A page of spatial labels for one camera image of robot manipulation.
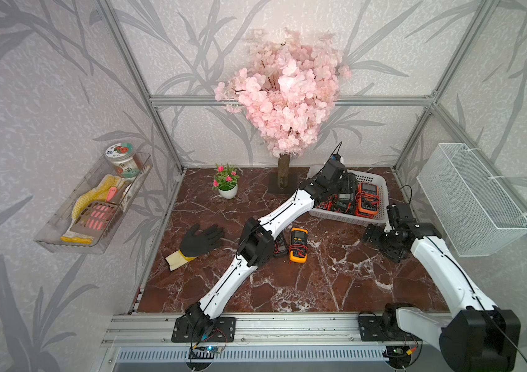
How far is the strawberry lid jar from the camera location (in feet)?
2.32

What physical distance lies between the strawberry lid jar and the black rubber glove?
1.11 feet

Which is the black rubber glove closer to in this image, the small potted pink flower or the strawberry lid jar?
the small potted pink flower

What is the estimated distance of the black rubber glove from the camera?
918 millimetres
